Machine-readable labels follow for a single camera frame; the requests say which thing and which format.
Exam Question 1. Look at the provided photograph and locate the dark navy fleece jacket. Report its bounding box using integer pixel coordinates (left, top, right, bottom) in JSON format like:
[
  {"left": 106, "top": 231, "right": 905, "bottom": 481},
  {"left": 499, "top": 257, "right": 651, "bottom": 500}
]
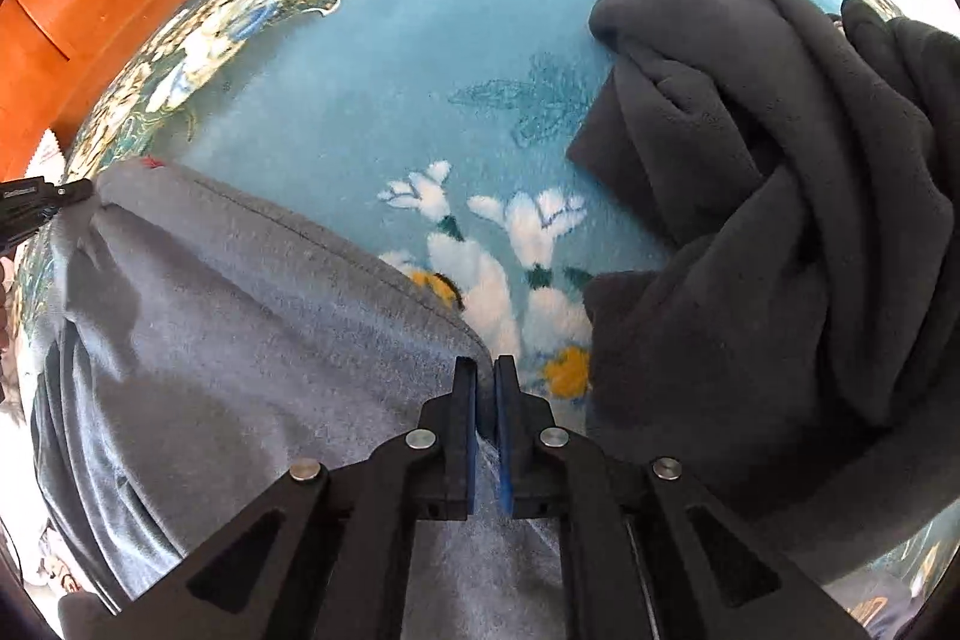
[{"left": 568, "top": 0, "right": 958, "bottom": 583}]

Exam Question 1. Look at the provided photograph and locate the blue floral bed blanket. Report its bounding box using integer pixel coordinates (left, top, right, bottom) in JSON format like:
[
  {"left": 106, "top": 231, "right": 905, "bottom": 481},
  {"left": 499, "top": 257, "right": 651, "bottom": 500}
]
[{"left": 10, "top": 0, "right": 960, "bottom": 640}]

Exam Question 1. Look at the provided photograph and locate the grey sweatshirt with yellow letters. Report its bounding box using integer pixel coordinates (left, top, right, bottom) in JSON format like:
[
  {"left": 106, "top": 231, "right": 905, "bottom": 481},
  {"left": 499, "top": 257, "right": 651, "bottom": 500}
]
[{"left": 29, "top": 154, "right": 571, "bottom": 640}]

